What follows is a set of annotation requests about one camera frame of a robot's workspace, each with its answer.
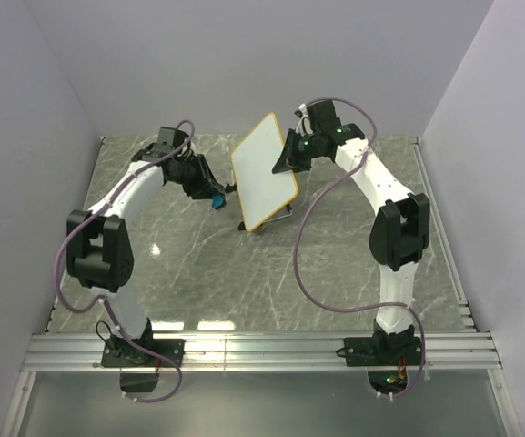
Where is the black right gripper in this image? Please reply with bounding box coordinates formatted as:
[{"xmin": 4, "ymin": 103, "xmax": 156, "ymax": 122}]
[{"xmin": 271, "ymin": 129, "xmax": 320, "ymax": 176}]

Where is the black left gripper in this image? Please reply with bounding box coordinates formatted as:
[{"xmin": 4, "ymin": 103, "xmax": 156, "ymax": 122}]
[{"xmin": 171, "ymin": 154, "xmax": 224, "ymax": 200}]

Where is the blue whiteboard eraser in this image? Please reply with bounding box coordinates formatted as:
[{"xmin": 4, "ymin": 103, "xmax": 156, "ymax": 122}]
[{"xmin": 212, "ymin": 193, "xmax": 226, "ymax": 210}]

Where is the yellow framed whiteboard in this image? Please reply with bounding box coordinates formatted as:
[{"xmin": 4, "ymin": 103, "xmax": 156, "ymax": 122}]
[{"xmin": 230, "ymin": 112, "xmax": 298, "ymax": 232}]

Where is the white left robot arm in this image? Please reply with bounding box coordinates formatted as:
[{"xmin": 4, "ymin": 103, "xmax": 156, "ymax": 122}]
[{"xmin": 66, "ymin": 127, "xmax": 226, "ymax": 366}]

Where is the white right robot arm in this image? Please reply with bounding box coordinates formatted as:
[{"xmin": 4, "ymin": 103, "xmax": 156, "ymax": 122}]
[{"xmin": 272, "ymin": 124, "xmax": 430, "ymax": 365}]

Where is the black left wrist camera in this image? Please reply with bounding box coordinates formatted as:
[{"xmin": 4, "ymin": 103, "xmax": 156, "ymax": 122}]
[{"xmin": 156, "ymin": 127, "xmax": 188, "ymax": 154}]

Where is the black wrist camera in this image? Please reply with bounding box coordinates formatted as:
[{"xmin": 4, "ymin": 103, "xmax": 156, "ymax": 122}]
[
  {"xmin": 306, "ymin": 100, "xmax": 341, "ymax": 133},
  {"xmin": 156, "ymin": 127, "xmax": 188, "ymax": 154}
]

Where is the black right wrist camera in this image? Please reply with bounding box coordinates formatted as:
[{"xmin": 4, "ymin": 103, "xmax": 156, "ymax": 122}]
[{"xmin": 306, "ymin": 100, "xmax": 341, "ymax": 133}]

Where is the metal wire easel stand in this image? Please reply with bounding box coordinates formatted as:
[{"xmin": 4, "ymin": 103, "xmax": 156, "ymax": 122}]
[{"xmin": 224, "ymin": 183, "xmax": 293, "ymax": 231}]

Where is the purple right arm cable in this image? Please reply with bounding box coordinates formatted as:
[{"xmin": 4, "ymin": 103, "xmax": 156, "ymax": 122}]
[{"xmin": 293, "ymin": 96, "xmax": 428, "ymax": 400}]

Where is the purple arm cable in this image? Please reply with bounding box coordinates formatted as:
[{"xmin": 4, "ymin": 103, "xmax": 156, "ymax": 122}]
[
  {"xmin": 293, "ymin": 96, "xmax": 428, "ymax": 400},
  {"xmin": 53, "ymin": 118, "xmax": 197, "ymax": 403}
]

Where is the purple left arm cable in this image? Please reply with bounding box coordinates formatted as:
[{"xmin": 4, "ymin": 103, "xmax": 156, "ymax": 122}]
[{"xmin": 53, "ymin": 118, "xmax": 197, "ymax": 403}]

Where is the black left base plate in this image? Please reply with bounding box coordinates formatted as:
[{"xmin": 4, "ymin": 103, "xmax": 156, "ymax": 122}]
[{"xmin": 101, "ymin": 337, "xmax": 185, "ymax": 368}]

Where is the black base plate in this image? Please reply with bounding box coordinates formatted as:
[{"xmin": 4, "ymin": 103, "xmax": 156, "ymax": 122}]
[
  {"xmin": 101, "ymin": 337, "xmax": 185, "ymax": 368},
  {"xmin": 336, "ymin": 337, "xmax": 424, "ymax": 367}
]

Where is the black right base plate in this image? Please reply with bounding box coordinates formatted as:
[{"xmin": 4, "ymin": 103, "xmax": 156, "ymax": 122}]
[{"xmin": 336, "ymin": 337, "xmax": 424, "ymax": 367}]

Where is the aluminium mounting rail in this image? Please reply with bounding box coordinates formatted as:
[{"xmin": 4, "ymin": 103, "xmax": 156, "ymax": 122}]
[{"xmin": 22, "ymin": 331, "xmax": 502, "ymax": 372}]

